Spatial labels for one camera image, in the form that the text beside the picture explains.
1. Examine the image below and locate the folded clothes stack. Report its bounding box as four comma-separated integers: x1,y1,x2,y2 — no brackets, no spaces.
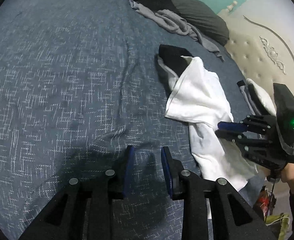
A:
237,78,276,116

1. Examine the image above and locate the dark grey long pillow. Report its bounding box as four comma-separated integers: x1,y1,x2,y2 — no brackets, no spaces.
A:
12,0,230,47

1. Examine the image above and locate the white black-collared polo shirt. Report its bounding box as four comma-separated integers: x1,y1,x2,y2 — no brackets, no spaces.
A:
158,44,257,191

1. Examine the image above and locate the person's right hand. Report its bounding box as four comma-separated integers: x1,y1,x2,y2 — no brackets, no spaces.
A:
265,162,294,194

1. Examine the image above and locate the grey knit sweater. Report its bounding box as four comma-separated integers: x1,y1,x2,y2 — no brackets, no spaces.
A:
129,0,229,59

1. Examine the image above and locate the cream tufted headboard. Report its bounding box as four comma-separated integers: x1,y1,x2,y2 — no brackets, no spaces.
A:
218,1,294,97

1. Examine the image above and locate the cardboard box clutter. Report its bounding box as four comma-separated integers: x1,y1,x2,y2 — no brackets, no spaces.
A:
252,186,291,240

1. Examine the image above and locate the blue patterned bed sheet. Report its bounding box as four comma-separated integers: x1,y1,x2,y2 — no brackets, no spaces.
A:
0,0,250,239

